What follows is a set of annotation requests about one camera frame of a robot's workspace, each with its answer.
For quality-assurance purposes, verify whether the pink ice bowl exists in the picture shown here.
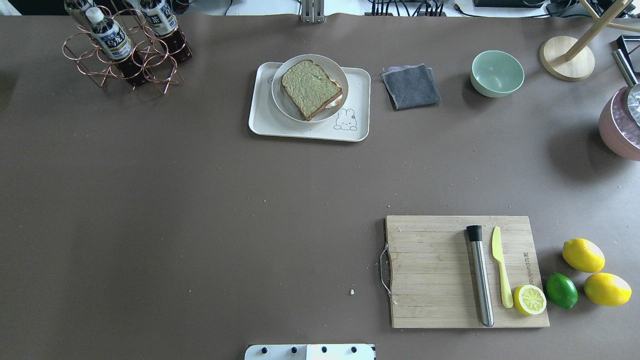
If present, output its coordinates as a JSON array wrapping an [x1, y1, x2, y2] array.
[[598, 86, 640, 161]]

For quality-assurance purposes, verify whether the tea bottle two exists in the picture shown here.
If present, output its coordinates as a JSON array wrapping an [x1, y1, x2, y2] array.
[[86, 6, 147, 87]]

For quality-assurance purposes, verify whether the yellow plastic knife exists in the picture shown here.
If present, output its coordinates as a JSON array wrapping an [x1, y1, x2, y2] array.
[[491, 226, 514, 309]]

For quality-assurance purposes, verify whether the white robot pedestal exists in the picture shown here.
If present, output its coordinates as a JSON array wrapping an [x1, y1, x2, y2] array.
[[244, 343, 377, 360]]

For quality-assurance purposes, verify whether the aluminium frame post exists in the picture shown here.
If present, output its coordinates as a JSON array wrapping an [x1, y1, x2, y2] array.
[[300, 0, 325, 24]]

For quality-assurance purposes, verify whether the halved lemon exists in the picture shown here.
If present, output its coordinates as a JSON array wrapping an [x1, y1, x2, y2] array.
[[513, 284, 547, 316]]

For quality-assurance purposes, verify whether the white round plate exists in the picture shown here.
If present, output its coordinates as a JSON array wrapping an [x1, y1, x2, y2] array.
[[270, 54, 349, 123]]

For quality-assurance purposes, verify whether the wooden mug tree stand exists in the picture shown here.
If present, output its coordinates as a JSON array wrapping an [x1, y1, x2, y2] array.
[[539, 0, 640, 82]]

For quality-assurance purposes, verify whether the green ceramic bowl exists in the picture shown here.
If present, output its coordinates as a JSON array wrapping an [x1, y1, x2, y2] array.
[[470, 50, 525, 98]]

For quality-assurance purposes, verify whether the whole yellow lemon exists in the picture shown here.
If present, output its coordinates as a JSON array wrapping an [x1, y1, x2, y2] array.
[[562, 238, 606, 273]]

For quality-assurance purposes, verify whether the steel muddler black cap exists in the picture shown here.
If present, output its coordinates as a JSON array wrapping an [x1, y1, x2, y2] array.
[[466, 224, 495, 328]]

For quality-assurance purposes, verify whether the grey folded cloth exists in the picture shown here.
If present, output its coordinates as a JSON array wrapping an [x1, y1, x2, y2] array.
[[381, 63, 441, 110]]

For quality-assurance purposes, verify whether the white rabbit tray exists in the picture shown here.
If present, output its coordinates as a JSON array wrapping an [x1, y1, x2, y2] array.
[[248, 62, 372, 143]]

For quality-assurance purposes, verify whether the wooden cutting board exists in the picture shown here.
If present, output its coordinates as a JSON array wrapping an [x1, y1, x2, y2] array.
[[385, 215, 550, 330]]

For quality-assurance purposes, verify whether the steel ice scoop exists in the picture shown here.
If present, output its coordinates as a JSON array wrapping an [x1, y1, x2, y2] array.
[[612, 49, 640, 126]]

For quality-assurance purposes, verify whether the copper wire bottle rack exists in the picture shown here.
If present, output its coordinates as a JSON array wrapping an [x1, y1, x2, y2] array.
[[62, 0, 192, 94]]

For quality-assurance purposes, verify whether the tea bottle three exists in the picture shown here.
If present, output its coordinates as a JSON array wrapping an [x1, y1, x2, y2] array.
[[139, 0, 192, 63]]

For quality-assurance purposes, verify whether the green lime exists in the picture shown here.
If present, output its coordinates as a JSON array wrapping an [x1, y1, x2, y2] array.
[[544, 272, 579, 310]]

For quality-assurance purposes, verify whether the bread slice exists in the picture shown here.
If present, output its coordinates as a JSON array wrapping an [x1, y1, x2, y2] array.
[[324, 94, 344, 111], [280, 59, 345, 121]]

